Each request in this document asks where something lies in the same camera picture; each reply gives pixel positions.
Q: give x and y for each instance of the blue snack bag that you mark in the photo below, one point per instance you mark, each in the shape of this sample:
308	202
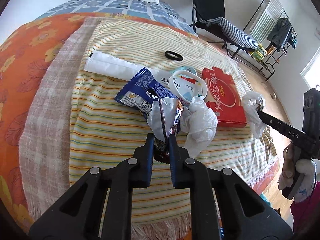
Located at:
141	91

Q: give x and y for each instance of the white wipes packet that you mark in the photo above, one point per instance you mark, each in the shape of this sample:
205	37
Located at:
108	65

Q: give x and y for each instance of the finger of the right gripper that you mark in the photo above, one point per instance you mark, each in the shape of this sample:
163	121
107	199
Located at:
282	125

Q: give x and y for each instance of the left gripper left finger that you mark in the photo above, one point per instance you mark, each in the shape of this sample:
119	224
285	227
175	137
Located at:
99	204

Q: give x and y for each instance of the orange floral bed sheet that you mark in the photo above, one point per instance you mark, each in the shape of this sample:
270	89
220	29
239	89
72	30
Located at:
25	57

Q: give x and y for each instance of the black clothes drying rack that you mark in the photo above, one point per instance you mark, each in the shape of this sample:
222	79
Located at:
259	26

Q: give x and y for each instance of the right hand in glove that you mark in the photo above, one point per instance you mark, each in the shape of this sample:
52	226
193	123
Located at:
306	167

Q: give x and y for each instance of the striped yellow towel blanket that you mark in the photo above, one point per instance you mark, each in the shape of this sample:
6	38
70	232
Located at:
74	123

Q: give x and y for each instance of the black folding chair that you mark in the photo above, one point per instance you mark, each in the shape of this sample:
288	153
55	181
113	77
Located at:
203	10

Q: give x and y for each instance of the white plastic bag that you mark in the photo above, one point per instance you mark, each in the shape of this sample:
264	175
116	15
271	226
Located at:
252	102

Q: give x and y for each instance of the white plastic ring lid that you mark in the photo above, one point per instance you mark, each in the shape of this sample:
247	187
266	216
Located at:
186	85

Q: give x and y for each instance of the white tissue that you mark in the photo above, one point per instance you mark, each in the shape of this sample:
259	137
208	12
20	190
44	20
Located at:
200	123

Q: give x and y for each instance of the striped cushion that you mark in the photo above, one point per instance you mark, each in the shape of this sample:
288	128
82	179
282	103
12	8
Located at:
225	30

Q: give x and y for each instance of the torn foil snack wrapper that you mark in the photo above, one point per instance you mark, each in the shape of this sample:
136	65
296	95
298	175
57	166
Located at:
163	115

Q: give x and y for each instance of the red cardboard box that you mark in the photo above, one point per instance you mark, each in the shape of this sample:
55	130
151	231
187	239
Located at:
223	98

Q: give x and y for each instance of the blue checked bed sheet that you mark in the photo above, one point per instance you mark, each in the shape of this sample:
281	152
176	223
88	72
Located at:
158	12

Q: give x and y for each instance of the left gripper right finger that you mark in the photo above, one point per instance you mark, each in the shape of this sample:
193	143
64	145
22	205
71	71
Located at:
223	206

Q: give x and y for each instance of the dark hanging garment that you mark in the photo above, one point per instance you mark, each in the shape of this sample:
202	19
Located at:
281	34

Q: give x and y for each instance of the yellow green box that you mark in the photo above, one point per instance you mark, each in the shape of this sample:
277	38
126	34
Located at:
259	53

